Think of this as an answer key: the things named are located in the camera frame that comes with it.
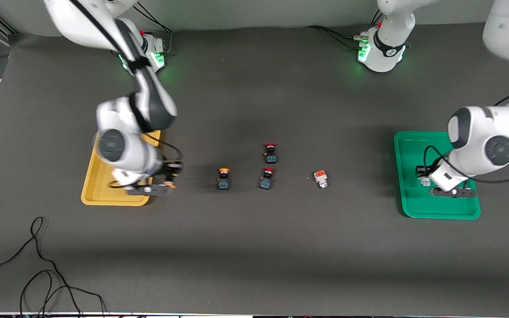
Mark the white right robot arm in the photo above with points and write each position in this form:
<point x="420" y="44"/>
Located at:
<point x="82" y="17"/>

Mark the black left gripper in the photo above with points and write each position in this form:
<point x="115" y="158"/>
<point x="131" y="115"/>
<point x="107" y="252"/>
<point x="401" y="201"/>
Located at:
<point x="422" y="170"/>

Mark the red push button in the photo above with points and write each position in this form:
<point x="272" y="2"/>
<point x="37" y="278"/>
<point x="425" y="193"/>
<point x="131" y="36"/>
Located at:
<point x="271" y="154"/>
<point x="267" y="180"/>

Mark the yellow plastic tray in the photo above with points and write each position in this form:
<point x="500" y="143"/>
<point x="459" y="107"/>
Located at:
<point x="100" y="194"/>

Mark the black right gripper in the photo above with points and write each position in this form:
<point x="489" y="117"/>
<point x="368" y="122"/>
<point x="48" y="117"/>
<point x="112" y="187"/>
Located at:
<point x="170" y="170"/>

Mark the green plastic tray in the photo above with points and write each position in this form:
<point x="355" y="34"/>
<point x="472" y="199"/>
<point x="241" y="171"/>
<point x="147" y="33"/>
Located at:
<point x="413" y="203"/>

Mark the green button with orange base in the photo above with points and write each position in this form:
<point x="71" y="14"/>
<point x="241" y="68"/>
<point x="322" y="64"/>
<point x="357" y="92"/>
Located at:
<point x="321" y="179"/>

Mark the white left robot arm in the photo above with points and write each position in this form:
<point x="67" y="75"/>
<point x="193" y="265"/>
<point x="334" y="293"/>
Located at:
<point x="480" y="132"/>

